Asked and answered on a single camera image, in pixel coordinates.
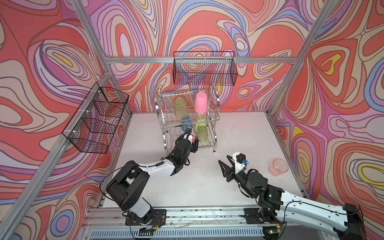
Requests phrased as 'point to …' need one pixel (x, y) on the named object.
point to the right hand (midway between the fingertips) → (223, 162)
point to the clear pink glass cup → (279, 167)
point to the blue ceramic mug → (186, 123)
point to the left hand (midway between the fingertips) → (194, 135)
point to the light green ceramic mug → (201, 121)
